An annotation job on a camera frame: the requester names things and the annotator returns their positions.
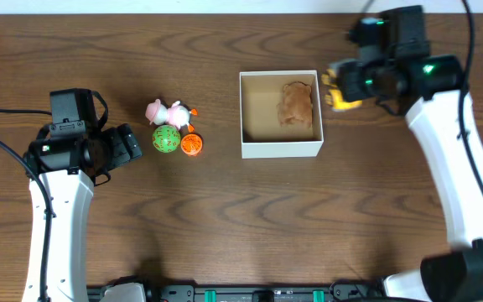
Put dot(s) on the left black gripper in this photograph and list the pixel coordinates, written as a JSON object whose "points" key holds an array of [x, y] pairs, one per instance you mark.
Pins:
{"points": [[128, 143]]}

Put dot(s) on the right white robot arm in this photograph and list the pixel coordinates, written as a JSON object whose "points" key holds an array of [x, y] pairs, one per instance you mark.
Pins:
{"points": [[439, 114]]}

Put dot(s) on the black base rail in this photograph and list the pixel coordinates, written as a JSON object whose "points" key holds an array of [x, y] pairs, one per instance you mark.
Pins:
{"points": [[266, 293]]}

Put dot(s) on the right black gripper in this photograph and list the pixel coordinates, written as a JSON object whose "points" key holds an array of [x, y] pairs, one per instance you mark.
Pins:
{"points": [[352, 74]]}

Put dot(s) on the orange mesh ball toy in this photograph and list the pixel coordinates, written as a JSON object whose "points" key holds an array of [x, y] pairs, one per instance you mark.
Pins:
{"points": [[191, 144]]}

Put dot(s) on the yellow grey toy truck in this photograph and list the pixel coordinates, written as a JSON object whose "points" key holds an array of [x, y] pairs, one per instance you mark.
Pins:
{"points": [[334, 97]]}

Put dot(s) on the green number ball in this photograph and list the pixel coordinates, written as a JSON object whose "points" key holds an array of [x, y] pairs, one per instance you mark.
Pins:
{"points": [[166, 138]]}

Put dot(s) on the brown plush bear toy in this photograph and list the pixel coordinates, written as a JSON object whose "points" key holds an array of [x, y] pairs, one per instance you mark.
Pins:
{"points": [[296, 105]]}

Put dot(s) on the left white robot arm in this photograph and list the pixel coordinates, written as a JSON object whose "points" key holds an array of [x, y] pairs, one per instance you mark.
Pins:
{"points": [[64, 161]]}

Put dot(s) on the white cardboard box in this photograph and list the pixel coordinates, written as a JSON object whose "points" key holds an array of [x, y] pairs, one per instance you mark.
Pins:
{"points": [[262, 137]]}

